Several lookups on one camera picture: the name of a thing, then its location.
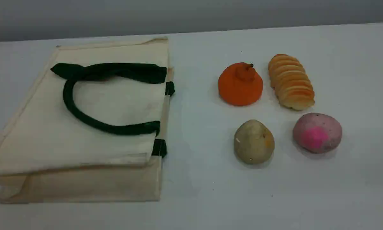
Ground orange toy fruit with stem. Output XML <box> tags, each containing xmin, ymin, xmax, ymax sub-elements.
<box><xmin>218</xmin><ymin>62</ymin><xmax>264</xmax><ymax>106</ymax></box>

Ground ridged golden bread loaf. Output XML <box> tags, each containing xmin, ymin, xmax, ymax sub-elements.
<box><xmin>268</xmin><ymin>54</ymin><xmax>315</xmax><ymax>111</ymax></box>

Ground pink peach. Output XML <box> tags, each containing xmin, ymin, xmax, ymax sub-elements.
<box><xmin>292</xmin><ymin>112</ymin><xmax>342</xmax><ymax>154</ymax></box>

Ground cream canvas bag green handles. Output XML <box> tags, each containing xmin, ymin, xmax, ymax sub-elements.
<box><xmin>0</xmin><ymin>37</ymin><xmax>176</xmax><ymax>204</ymax></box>

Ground beige toy potato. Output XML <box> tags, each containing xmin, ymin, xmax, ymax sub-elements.
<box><xmin>234</xmin><ymin>119</ymin><xmax>275</xmax><ymax>165</ymax></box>

